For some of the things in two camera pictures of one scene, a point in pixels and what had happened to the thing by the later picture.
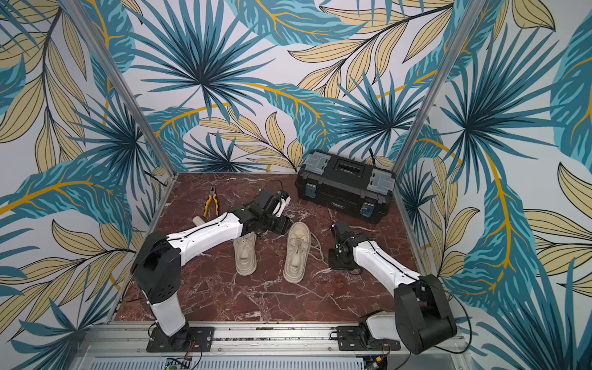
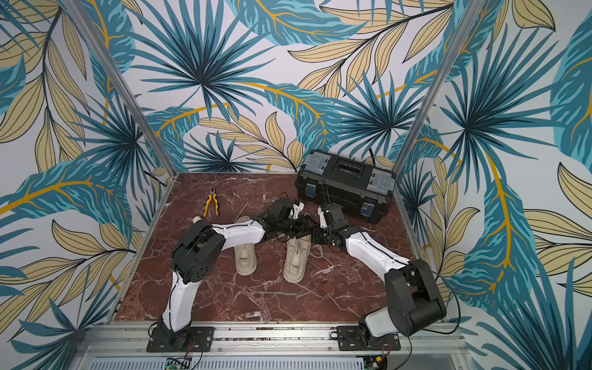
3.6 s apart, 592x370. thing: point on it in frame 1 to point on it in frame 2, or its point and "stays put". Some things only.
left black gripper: [281, 228] to [305, 227]
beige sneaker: [298, 246] stays put
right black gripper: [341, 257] to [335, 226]
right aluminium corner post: [438, 85] stays put
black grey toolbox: [354, 189] stays put
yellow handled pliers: [212, 195] stays put
